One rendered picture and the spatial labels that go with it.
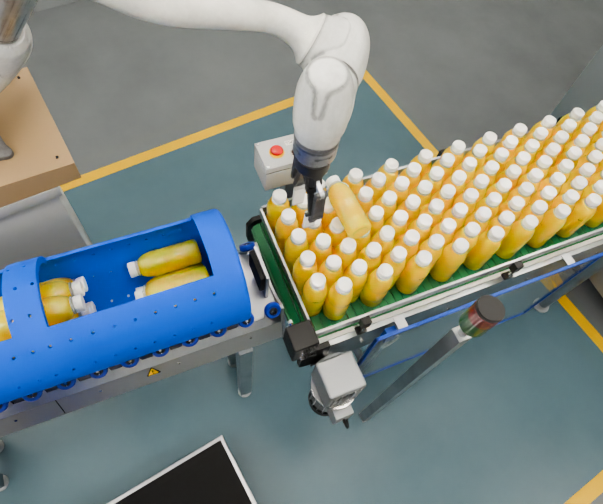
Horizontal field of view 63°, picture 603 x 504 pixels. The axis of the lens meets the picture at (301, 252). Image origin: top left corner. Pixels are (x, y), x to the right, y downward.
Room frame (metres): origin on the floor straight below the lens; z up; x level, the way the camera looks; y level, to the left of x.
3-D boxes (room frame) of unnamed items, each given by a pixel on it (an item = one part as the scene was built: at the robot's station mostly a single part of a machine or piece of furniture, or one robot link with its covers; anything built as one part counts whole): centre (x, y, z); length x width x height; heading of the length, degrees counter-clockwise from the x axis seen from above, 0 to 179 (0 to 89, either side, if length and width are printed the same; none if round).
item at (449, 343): (0.47, -0.42, 0.55); 0.04 x 0.04 x 1.10; 32
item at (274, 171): (0.92, 0.08, 1.05); 0.20 x 0.10 x 0.10; 122
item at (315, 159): (0.66, 0.01, 1.44); 0.09 x 0.09 x 0.06
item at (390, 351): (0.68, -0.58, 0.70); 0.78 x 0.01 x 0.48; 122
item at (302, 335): (0.42, -0.04, 0.95); 0.10 x 0.07 x 0.10; 32
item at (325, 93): (0.67, 0.01, 1.54); 0.13 x 0.11 x 0.16; 175
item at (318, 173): (0.66, 0.01, 1.36); 0.08 x 0.07 x 0.09; 32
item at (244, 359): (0.47, 0.12, 0.31); 0.06 x 0.06 x 0.63; 32
